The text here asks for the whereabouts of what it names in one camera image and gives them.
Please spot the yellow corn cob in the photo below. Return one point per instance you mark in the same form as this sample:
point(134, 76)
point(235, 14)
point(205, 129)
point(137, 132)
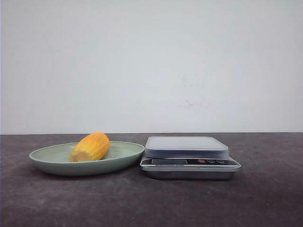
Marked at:
point(91, 148)

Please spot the silver digital kitchen scale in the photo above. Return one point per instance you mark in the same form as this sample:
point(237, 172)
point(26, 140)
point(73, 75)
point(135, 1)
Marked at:
point(187, 157)

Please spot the light green plate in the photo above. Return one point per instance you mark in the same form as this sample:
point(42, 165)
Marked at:
point(55, 159)

